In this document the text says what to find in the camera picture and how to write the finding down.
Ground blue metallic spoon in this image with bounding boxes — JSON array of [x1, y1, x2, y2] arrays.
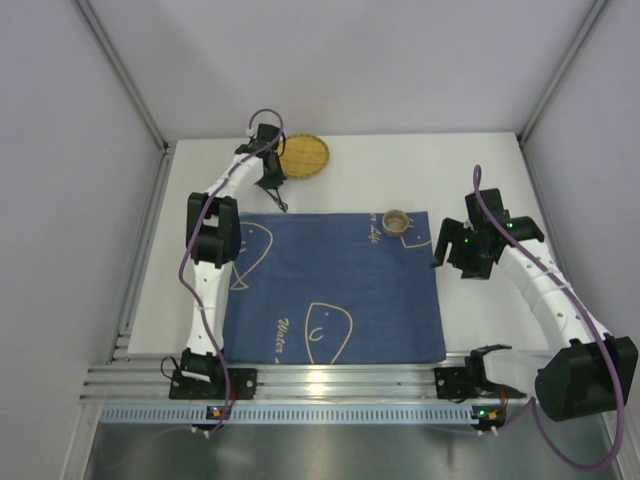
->
[[262, 187, 289, 213]]

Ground speckled ceramic cup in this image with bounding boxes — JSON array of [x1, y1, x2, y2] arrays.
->
[[381, 209, 412, 238]]

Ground blue cloth placemat with fish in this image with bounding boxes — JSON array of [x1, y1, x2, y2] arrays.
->
[[224, 211, 446, 365]]

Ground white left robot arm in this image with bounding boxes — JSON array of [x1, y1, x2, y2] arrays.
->
[[179, 123, 286, 359]]

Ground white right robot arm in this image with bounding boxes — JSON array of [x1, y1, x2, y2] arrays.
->
[[432, 188, 639, 422]]

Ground round yellow woven coaster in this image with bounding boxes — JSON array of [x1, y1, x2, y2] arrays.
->
[[278, 134, 330, 179]]

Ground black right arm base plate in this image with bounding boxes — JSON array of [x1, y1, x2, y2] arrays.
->
[[433, 357, 525, 403]]

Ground left aluminium corner post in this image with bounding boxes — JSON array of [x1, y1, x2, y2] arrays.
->
[[74, 0, 171, 151]]

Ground aluminium corner post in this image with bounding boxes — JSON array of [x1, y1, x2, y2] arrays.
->
[[74, 0, 171, 151], [517, 0, 615, 146]]

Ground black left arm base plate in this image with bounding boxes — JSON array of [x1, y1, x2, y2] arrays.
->
[[169, 349, 257, 400]]

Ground aluminium front rail frame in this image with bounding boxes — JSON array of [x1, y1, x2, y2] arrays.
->
[[77, 349, 626, 404]]

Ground right aluminium corner post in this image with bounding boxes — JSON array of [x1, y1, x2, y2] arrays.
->
[[517, 0, 615, 146]]

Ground perforated grey cable duct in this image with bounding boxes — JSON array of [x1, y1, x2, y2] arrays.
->
[[100, 403, 502, 426]]

